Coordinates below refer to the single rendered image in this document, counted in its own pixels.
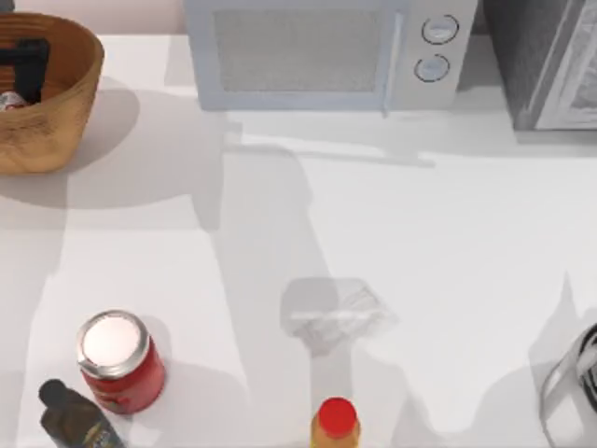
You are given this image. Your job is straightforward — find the pale microwave oven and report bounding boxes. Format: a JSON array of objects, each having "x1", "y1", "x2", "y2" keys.
[{"x1": 182, "y1": 0, "x2": 479, "y2": 119}]

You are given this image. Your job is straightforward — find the microwave knob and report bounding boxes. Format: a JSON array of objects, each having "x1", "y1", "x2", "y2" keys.
[
  {"x1": 421, "y1": 13, "x2": 461, "y2": 46},
  {"x1": 413, "y1": 52, "x2": 451, "y2": 84}
]

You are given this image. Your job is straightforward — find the microwave door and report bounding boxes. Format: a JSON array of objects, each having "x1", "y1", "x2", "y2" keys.
[{"x1": 183, "y1": 0, "x2": 405, "y2": 113}]

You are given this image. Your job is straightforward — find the dark brown bottle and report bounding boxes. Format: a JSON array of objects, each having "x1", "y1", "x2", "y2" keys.
[{"x1": 38, "y1": 378, "x2": 128, "y2": 448}]

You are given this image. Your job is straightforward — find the yellow bottle with red cap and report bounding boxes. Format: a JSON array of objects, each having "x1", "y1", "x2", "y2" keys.
[{"x1": 310, "y1": 396, "x2": 363, "y2": 448}]

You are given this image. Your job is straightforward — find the wooden basket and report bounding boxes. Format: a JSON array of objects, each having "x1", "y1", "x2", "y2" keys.
[{"x1": 0, "y1": 12, "x2": 105, "y2": 175}]

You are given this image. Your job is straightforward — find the microwave door handle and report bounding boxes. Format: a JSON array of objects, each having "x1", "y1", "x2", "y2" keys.
[{"x1": 382, "y1": 10, "x2": 404, "y2": 119}]

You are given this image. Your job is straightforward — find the red can with silver lid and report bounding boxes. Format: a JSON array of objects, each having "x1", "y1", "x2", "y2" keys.
[{"x1": 76, "y1": 309, "x2": 167, "y2": 416}]

